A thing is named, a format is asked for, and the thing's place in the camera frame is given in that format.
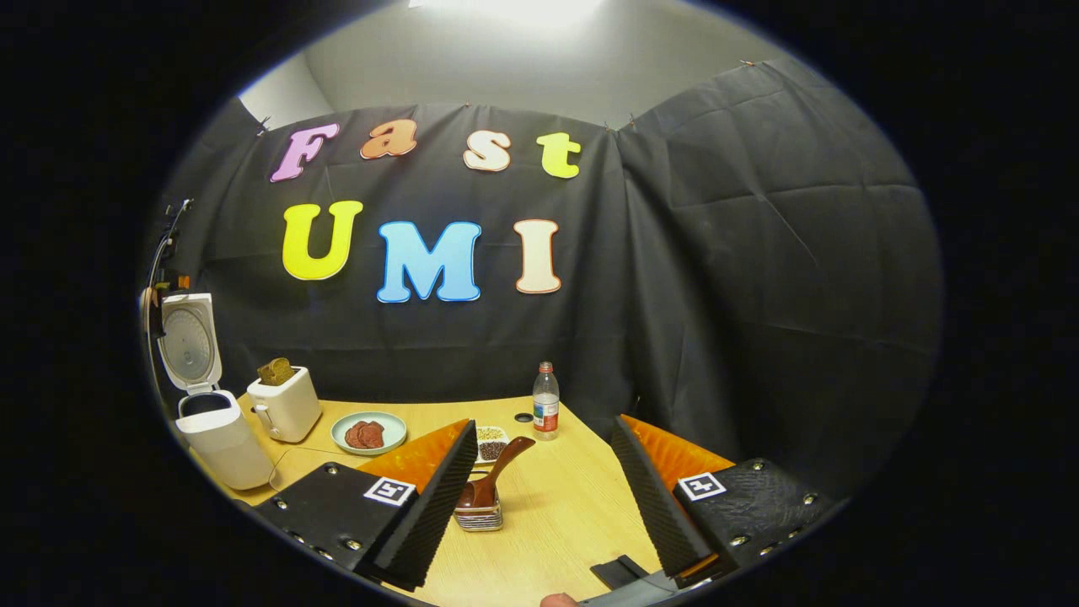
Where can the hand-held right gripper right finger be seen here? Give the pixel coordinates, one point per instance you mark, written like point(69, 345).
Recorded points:
point(653, 506)

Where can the clear glass chopstick holder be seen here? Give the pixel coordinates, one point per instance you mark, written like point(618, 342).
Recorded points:
point(479, 518)

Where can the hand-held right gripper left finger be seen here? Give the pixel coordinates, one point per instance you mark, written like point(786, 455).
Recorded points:
point(430, 514)

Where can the brown bread slice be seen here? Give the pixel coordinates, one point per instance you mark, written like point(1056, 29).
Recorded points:
point(276, 371)

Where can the white divided grain dish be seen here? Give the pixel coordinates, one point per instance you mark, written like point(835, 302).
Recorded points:
point(491, 443)

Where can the pale green plate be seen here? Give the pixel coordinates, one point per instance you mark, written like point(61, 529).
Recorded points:
point(392, 426)

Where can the large ceiling light panel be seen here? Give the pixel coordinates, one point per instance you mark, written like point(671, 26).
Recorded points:
point(506, 8)

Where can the white toaster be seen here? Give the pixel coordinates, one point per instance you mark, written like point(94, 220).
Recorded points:
point(287, 409)

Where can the brown wooden spoon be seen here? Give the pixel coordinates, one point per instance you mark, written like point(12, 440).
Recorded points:
point(501, 468)

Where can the red meat slice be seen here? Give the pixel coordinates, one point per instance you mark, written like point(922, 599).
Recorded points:
point(373, 434)
point(355, 435)

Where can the white rice cooker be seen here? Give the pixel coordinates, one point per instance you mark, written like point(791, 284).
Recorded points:
point(223, 438)

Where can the clear bottle with red label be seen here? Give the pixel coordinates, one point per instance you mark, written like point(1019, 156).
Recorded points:
point(545, 405)

